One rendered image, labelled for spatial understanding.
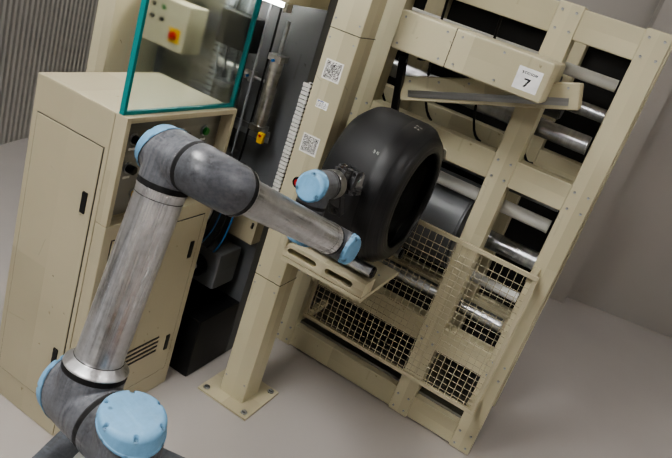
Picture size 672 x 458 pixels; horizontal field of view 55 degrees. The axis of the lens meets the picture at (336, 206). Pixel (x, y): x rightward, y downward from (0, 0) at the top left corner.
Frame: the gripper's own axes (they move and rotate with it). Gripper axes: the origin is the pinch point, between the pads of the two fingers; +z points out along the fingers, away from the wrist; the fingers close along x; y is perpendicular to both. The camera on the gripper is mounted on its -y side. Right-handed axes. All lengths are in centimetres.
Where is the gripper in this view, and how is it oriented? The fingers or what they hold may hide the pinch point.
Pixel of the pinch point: (357, 187)
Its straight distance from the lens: 214.2
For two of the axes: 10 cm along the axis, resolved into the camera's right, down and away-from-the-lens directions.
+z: 4.2, -0.7, 9.0
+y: 3.5, -9.0, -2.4
